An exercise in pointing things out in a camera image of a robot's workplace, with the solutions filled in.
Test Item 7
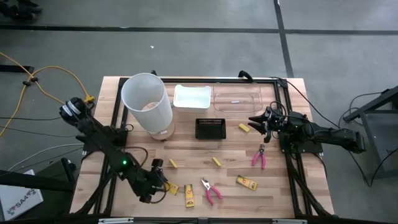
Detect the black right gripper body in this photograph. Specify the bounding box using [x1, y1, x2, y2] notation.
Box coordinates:
[269, 108, 289, 139]

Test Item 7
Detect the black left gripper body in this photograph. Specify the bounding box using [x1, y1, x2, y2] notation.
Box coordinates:
[134, 169, 158, 196]

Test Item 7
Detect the yellow crayon box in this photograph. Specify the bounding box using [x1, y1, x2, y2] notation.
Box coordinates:
[184, 184, 196, 208]
[235, 175, 259, 192]
[167, 182, 180, 196]

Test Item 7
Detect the pink handled hole punch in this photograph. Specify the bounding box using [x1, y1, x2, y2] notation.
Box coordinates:
[200, 177, 224, 207]
[251, 143, 267, 170]

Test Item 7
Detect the clear plastic bin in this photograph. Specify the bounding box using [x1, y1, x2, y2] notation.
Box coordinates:
[212, 82, 264, 113]

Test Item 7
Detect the black mesh basket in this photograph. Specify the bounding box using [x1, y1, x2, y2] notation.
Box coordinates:
[195, 118, 227, 141]

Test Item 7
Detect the white shade wooden base lamp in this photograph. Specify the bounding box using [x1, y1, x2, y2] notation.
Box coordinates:
[120, 72, 177, 142]

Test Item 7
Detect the white plastic bin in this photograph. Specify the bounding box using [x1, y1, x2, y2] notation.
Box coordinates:
[172, 83, 212, 114]

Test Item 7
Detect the black metal stand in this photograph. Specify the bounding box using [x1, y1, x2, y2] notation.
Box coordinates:
[341, 85, 398, 175]

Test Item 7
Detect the black equipment stand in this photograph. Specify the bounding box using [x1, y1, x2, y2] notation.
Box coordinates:
[0, 157, 78, 193]

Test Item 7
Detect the white printed box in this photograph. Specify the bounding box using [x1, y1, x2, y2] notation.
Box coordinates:
[0, 169, 44, 222]

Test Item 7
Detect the black floor bar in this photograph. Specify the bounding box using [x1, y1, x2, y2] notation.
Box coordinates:
[0, 64, 35, 74]

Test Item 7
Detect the black object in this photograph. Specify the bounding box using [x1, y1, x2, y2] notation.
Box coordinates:
[0, 0, 43, 22]

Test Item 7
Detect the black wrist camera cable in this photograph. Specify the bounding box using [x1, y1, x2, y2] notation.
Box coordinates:
[269, 100, 287, 119]

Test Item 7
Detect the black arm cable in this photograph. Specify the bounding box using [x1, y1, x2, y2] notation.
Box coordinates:
[269, 76, 341, 129]

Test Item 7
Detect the silver bracket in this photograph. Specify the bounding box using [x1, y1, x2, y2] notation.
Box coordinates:
[272, 218, 308, 224]
[98, 217, 134, 224]

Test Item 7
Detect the black aluminium table frame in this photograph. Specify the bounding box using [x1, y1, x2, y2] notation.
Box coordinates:
[73, 76, 335, 218]

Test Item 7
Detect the yellow cable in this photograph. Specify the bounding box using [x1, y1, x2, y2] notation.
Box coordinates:
[0, 51, 96, 138]

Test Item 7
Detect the black floor cable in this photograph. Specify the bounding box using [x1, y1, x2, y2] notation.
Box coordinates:
[356, 146, 398, 188]

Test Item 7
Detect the white floor cable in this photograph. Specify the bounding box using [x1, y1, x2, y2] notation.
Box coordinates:
[7, 142, 85, 172]

